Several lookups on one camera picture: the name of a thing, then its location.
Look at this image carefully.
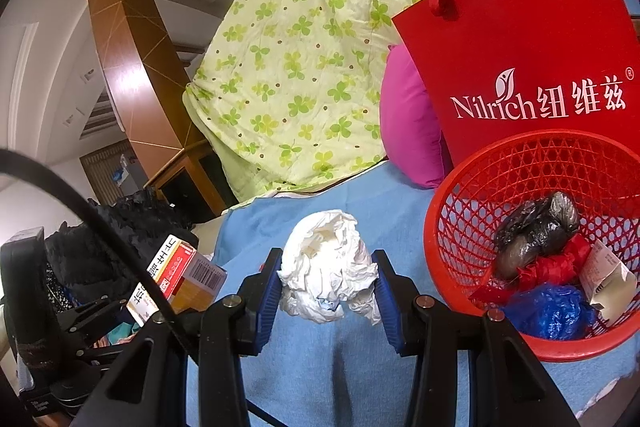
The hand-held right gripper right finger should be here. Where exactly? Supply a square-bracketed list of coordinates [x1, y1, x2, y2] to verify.
[372, 249, 581, 427]

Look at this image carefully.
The wooden wardrobe cabinet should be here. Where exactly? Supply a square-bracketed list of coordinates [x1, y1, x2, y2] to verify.
[83, 0, 236, 218]

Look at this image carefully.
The orange white medicine box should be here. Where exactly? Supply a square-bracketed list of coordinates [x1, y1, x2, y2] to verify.
[126, 234, 228, 328]

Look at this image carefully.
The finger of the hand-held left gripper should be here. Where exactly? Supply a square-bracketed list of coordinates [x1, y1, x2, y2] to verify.
[75, 329, 151, 363]
[52, 297, 133, 333]

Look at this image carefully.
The black plastic bag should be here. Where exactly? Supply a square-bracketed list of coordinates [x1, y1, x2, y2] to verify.
[494, 192, 582, 280]

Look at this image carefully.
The red plastic bag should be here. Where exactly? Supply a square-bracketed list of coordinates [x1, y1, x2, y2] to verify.
[470, 234, 593, 305]

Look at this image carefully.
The brown lattice door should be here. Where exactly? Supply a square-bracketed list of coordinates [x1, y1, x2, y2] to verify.
[80, 142, 143, 202]

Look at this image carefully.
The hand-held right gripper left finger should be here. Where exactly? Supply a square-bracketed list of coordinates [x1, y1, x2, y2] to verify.
[75, 248, 284, 427]

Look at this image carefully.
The blue plastic bag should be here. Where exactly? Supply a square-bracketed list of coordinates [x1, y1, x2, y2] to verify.
[500, 284, 598, 342]

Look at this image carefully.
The red mesh plastic basket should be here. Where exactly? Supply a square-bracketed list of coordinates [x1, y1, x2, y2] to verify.
[424, 129, 640, 363]

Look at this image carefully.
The black jacket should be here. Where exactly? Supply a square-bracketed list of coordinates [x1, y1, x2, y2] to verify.
[45, 189, 196, 303]

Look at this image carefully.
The green clover print quilt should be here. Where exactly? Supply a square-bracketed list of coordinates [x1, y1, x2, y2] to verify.
[182, 0, 483, 202]

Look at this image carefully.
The red paper shopping bag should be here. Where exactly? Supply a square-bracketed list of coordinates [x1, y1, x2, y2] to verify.
[391, 0, 640, 170]

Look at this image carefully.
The blue towel blanket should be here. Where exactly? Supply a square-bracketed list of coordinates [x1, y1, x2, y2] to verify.
[185, 159, 640, 427]

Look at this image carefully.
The pink pillow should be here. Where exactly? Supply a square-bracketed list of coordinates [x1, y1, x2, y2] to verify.
[379, 44, 453, 190]

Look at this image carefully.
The white paper packet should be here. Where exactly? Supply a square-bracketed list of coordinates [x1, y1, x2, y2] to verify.
[580, 241, 638, 325]

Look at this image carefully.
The black white floral cloth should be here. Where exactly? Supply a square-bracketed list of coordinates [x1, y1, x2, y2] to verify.
[42, 257, 76, 313]

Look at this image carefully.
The white tissue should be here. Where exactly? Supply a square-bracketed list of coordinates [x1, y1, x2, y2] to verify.
[276, 209, 383, 327]

